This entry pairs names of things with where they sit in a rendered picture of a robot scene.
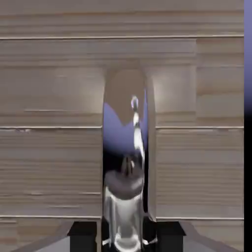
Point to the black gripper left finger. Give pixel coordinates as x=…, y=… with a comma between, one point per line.
x=82, y=236

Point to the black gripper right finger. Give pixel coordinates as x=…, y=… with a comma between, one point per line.
x=170, y=236

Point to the light wood cabinet door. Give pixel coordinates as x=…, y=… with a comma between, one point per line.
x=49, y=157

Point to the light wood cabinet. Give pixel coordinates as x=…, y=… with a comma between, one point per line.
x=118, y=17

